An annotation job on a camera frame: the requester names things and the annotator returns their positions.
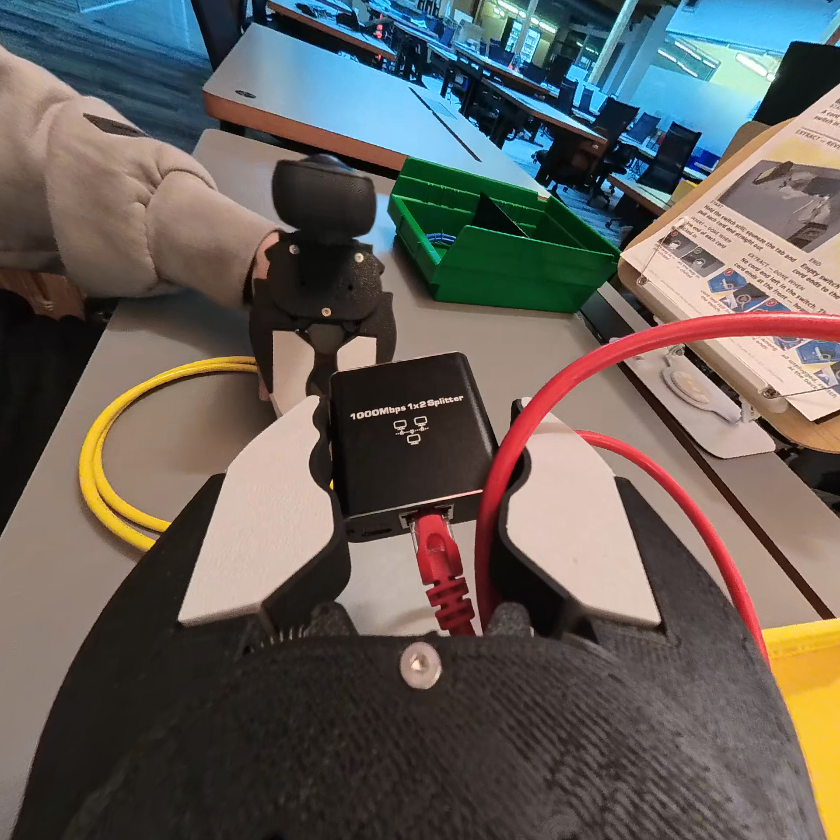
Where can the instruction sheet on clipboard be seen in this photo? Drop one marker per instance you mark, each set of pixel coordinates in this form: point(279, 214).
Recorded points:
point(814, 433)

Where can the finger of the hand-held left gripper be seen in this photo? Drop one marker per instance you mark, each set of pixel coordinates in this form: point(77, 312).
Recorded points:
point(289, 367)
point(358, 354)

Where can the grey wood-edged table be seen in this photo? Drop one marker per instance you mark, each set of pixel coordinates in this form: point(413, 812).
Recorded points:
point(328, 98)

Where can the wooden support post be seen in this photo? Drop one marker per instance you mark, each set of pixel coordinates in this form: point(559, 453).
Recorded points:
point(39, 292)

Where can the black office chair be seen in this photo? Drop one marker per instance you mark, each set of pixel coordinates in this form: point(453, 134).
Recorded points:
point(216, 26)

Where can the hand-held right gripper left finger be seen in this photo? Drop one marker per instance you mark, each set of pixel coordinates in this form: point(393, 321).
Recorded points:
point(262, 525)

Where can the black monitor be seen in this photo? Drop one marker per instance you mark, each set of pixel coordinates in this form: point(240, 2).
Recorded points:
point(800, 85)

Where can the black ethernet splitter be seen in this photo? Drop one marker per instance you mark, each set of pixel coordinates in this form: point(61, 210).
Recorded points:
point(413, 459)

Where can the black bin divider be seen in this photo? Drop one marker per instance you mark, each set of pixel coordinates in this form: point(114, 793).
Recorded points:
point(499, 216)

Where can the large yellow storage bin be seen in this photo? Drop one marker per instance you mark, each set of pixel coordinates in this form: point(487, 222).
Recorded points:
point(807, 689)

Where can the printed instruction sheet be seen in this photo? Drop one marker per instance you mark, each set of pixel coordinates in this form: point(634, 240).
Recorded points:
point(754, 249)

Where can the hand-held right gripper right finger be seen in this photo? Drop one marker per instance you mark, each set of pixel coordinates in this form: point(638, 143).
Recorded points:
point(577, 538)

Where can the white board stand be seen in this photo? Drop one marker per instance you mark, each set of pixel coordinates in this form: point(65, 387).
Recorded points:
point(722, 433)

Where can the green storage bin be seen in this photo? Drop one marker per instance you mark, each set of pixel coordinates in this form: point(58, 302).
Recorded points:
point(499, 275)

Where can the person's left hand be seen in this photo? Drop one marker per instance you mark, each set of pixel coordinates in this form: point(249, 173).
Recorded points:
point(262, 262)

